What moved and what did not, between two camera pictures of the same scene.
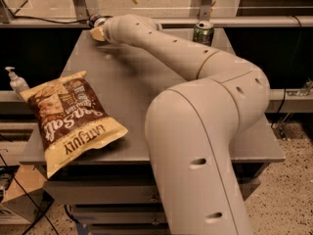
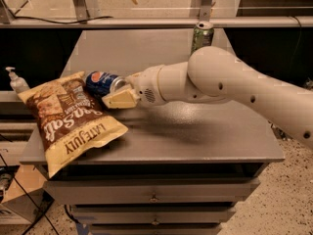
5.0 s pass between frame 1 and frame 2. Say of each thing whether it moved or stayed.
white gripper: moved
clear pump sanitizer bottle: stayed
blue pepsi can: moved
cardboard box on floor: stayed
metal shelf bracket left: stayed
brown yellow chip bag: stayed
